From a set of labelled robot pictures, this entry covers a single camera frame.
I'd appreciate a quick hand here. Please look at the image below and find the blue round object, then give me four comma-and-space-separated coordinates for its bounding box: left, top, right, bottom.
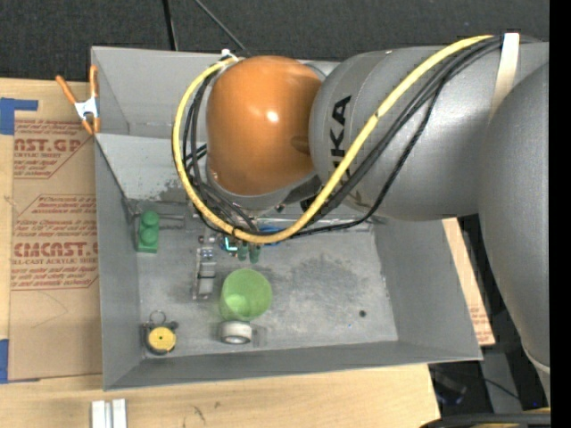
257, 225, 286, 244

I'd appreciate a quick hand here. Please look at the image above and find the brown cardboard board red print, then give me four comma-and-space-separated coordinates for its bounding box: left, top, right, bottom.
0, 77, 496, 383

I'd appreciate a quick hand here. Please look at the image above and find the green plastic cup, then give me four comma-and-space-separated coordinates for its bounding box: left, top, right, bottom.
218, 267, 274, 323

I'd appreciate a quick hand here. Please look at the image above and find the white tape roll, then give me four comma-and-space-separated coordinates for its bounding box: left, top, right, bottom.
219, 320, 253, 346

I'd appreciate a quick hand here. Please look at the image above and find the yellow round tape measure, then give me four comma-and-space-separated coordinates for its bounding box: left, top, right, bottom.
141, 310, 179, 357

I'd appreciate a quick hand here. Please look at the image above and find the green toy brick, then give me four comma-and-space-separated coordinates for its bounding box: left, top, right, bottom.
136, 210, 161, 254

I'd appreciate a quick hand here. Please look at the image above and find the grey metal bin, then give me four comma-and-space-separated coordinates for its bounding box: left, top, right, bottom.
90, 45, 484, 391

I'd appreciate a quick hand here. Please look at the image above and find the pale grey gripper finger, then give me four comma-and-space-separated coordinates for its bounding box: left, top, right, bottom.
199, 246, 219, 301
191, 235, 202, 301

